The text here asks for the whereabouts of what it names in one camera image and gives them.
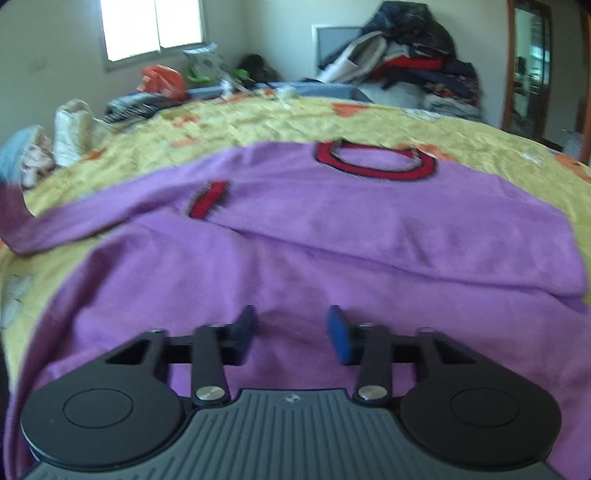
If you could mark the window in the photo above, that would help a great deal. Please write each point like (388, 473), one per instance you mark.
(152, 25)

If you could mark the black bag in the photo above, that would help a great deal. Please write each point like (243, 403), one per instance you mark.
(257, 68)

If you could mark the pile of clothes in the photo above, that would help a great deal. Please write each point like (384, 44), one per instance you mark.
(411, 50)

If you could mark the light grey quilt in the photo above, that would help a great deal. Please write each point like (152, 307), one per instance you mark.
(397, 98)

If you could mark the light blue cloth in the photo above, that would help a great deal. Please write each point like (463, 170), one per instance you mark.
(16, 154)

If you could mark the wooden framed mirror door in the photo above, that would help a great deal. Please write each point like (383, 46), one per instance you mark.
(526, 69)

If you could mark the purple sweater with red trim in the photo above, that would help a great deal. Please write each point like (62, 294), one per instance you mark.
(351, 240)

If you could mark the blue-grey quilt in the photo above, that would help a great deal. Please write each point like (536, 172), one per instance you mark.
(318, 90)

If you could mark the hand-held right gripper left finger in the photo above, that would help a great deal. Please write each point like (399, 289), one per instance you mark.
(247, 330)

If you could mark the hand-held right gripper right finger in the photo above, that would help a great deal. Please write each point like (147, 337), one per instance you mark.
(336, 336)

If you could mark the white patterned bag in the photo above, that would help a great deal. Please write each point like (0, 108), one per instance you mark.
(74, 131)

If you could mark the green plastic object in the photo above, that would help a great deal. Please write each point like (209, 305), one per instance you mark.
(203, 74)

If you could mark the yellow floral bed sheet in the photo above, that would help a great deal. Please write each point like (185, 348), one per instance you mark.
(277, 122)

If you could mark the dark striped cloth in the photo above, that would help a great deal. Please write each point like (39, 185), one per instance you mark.
(136, 107)

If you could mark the white framed grey panel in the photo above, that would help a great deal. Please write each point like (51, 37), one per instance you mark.
(334, 39)

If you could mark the white printed plastic bag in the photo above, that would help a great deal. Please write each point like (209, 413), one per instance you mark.
(202, 57)

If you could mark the orange plastic bag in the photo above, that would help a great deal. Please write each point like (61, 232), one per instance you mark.
(161, 82)

